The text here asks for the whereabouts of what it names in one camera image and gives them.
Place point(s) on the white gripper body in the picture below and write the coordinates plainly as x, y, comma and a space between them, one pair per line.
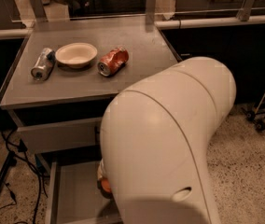
100, 173

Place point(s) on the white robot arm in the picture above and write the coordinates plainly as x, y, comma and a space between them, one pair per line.
154, 138

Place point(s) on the orange fruit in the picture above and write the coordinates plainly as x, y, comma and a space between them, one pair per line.
105, 185

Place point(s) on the open lower drawer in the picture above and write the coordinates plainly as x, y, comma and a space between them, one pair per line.
75, 199

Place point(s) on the upper closed drawer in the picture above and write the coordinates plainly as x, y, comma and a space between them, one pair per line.
60, 135

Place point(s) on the crushed orange soda can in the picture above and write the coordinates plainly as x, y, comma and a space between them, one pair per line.
110, 63

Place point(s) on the white bowl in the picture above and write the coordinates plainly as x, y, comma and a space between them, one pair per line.
76, 55

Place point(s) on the grey drawer cabinet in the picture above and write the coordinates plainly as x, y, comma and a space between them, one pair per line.
71, 94

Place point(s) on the silver soda can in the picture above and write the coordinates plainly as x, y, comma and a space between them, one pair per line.
44, 65

